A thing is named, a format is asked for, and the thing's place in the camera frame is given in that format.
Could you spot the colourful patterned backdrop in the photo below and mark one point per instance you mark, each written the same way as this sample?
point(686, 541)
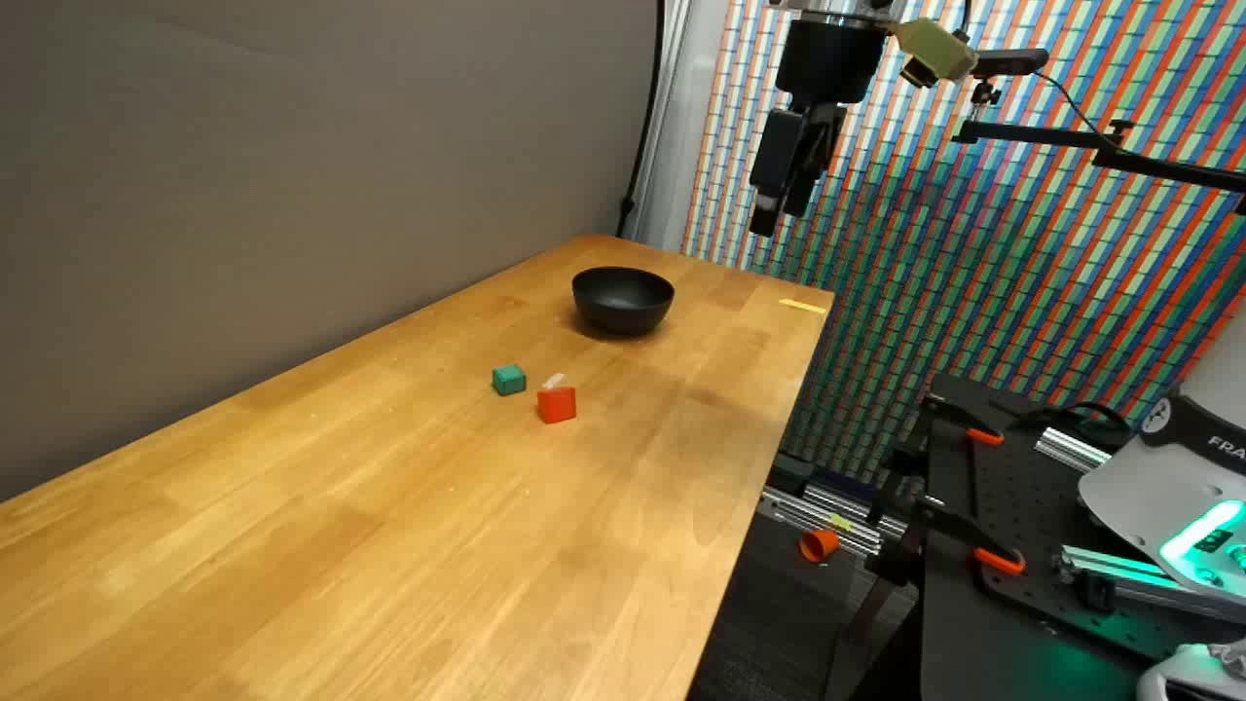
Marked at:
point(986, 259)

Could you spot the green block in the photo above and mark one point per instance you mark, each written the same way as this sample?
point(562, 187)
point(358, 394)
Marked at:
point(506, 378)

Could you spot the black perforated mounting table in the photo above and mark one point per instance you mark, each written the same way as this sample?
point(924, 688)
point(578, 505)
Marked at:
point(1025, 638)

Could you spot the white grey device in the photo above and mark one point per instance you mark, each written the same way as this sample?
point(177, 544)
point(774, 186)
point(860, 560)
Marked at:
point(1201, 677)

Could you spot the striped aluminium rail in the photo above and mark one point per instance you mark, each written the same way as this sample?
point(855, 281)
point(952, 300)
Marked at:
point(843, 517)

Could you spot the white tape piece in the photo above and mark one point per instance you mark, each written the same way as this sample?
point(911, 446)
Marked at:
point(554, 378)

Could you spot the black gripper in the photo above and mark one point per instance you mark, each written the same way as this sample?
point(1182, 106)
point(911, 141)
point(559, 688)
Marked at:
point(829, 60)

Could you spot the black bar camera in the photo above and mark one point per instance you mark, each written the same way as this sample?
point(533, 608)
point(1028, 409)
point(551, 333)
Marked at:
point(1015, 60)

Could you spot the orange capped clamp end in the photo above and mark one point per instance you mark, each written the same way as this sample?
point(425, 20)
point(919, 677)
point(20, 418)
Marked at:
point(817, 544)

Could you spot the long aluminium extrusion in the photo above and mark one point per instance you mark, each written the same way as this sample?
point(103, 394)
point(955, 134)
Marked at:
point(1129, 570)

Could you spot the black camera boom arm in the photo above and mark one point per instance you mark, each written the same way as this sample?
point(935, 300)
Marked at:
point(1129, 152)

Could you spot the beige wrist camera box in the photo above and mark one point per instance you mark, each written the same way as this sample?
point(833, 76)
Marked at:
point(935, 47)

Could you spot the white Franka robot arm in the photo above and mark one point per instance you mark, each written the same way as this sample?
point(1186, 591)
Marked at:
point(1194, 452)

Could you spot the short aluminium extrusion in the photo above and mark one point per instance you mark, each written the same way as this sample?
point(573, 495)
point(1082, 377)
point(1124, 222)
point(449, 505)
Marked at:
point(1076, 448)

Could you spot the black bowl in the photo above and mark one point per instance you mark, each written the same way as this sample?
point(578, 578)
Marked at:
point(623, 300)

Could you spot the red block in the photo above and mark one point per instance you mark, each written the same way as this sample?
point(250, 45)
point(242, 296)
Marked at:
point(559, 407)

